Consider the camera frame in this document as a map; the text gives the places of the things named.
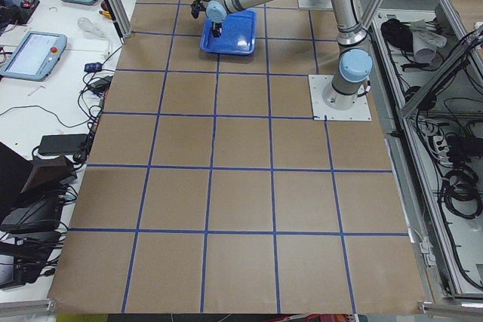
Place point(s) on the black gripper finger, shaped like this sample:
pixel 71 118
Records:
pixel 216 29

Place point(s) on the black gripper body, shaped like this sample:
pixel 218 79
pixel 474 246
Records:
pixel 216 26

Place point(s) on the blue plastic tray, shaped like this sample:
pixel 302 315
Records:
pixel 237 37

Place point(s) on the clear plastic bottle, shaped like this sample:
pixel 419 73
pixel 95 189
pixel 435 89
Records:
pixel 87 26

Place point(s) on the near teach pendant tablet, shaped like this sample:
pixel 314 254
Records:
pixel 35 56

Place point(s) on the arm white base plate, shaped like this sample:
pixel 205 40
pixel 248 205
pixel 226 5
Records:
pixel 315 5
pixel 328 105

